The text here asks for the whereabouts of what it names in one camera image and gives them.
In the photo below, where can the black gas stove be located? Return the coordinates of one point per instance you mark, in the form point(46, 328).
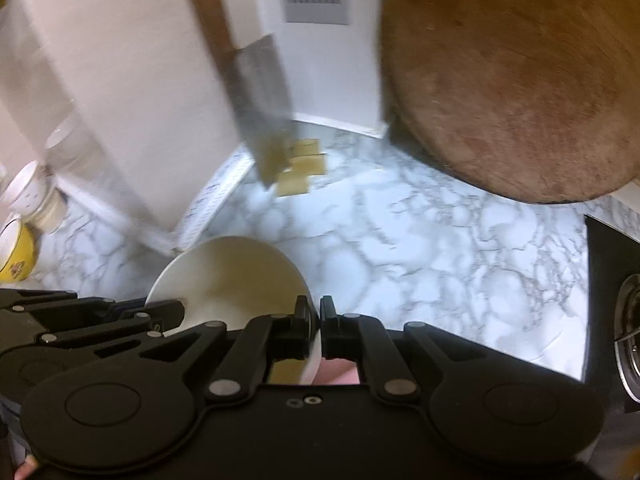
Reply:
point(607, 260)

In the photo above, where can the cream bowl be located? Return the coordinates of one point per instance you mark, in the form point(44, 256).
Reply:
point(225, 270)

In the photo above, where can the white dotted cup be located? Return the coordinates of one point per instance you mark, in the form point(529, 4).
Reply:
point(35, 190)

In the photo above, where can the yellow mug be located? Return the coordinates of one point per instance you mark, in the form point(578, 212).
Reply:
point(17, 255)

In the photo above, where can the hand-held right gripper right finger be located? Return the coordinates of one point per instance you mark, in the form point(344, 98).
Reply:
point(327, 330)

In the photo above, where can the clear glass jar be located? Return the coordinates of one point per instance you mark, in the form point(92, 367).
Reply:
point(75, 142)

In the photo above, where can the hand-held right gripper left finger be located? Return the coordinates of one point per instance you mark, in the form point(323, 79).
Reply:
point(305, 322)

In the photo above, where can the person's left hand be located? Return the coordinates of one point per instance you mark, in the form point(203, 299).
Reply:
point(26, 470)

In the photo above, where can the round wooden cutting board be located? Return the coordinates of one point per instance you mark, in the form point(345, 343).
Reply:
point(500, 85)

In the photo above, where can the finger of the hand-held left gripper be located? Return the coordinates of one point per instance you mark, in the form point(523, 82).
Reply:
point(75, 345)
point(100, 307)

